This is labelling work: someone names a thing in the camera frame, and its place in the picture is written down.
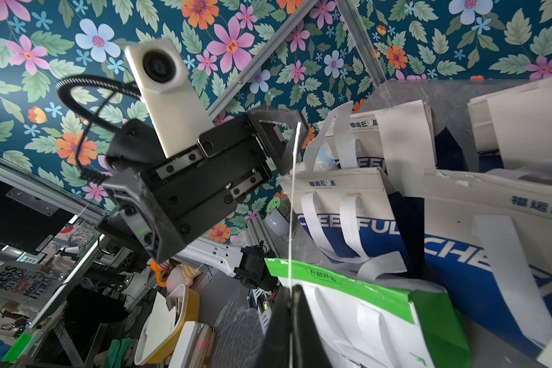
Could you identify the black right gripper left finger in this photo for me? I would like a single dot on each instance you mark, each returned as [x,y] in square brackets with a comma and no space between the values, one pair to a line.
[278,345]

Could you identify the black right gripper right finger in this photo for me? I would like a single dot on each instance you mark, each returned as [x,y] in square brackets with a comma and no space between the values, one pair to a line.
[306,347]

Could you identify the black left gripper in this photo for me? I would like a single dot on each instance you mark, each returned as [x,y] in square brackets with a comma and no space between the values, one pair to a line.
[164,204]

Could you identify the green white takeout bag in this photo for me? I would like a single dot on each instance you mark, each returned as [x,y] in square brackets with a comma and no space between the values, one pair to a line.
[389,321]

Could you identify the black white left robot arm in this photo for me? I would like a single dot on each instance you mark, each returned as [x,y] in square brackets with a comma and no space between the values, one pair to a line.
[64,89]

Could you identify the white dome object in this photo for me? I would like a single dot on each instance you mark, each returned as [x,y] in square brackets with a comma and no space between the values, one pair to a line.
[278,223]

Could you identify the back left blue white bag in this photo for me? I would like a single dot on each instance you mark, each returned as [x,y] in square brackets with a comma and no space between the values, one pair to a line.
[345,141]

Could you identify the blue white bag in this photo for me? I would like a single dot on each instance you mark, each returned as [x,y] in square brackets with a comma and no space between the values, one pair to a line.
[348,214]
[513,131]
[345,141]
[488,241]

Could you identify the yellow white storage bin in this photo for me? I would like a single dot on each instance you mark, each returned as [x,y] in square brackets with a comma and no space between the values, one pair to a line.
[160,334]

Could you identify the front left blue white bag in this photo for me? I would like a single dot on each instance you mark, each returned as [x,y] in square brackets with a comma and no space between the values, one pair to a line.
[348,214]

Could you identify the back right blue white bag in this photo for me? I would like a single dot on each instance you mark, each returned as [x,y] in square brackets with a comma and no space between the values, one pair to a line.
[513,131]

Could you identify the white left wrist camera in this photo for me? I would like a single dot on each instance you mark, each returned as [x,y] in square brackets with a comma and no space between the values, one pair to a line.
[163,79]

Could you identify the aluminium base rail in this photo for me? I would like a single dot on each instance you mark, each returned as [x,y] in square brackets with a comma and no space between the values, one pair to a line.
[257,246]

